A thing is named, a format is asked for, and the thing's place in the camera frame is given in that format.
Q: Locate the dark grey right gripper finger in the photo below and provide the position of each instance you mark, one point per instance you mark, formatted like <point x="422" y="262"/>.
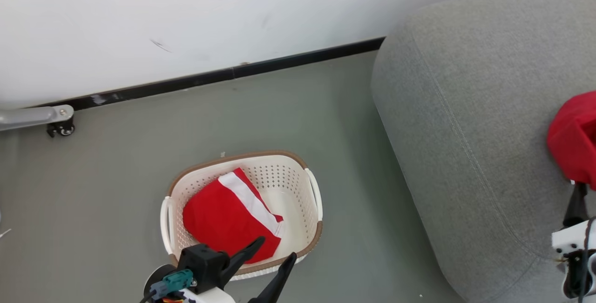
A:
<point x="577" y="207"/>

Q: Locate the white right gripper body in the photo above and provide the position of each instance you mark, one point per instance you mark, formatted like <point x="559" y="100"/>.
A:
<point x="570" y="240"/>

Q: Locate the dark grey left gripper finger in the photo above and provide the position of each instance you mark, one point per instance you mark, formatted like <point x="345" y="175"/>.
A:
<point x="242" y="255"/>
<point x="277" y="282"/>

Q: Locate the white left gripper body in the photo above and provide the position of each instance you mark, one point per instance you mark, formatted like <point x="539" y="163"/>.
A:
<point x="209" y="297"/>

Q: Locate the red garment with white stripe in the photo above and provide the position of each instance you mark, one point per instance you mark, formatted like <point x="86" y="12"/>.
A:
<point x="219" y="219"/>

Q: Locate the red garment striped collar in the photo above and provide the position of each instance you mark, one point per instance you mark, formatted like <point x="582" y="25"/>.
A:
<point x="572" y="140"/>

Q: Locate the grey fabric sofa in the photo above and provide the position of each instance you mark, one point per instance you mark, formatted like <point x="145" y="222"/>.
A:
<point x="465" y="107"/>

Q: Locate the white laundry basket brown rim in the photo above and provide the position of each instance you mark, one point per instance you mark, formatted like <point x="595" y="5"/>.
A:
<point x="288" y="186"/>

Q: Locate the black baseboard strip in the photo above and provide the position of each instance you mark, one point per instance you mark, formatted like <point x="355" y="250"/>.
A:
<point x="302" y="58"/>

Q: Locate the white strip on floor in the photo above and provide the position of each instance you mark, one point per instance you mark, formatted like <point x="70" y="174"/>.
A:
<point x="4" y="234"/>

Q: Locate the black caster wheel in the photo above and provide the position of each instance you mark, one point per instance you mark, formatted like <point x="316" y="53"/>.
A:
<point x="63" y="129"/>

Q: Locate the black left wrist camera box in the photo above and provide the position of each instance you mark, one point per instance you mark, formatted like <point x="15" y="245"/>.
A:
<point x="202" y="261"/>

